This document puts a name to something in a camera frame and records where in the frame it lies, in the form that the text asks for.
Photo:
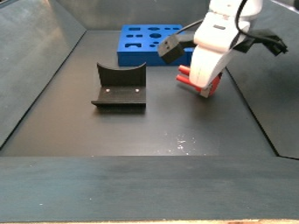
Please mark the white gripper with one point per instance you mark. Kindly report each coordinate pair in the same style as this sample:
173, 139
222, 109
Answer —
214, 38

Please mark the red three prong object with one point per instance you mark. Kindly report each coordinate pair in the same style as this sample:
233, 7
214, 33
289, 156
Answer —
189, 79

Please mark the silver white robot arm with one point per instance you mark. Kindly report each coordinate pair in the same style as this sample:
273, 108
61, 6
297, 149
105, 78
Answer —
228, 7

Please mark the black curved fixture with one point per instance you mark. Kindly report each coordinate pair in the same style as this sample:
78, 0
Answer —
121, 86

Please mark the blue foam shape board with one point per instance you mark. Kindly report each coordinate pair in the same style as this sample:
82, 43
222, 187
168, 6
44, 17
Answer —
137, 43

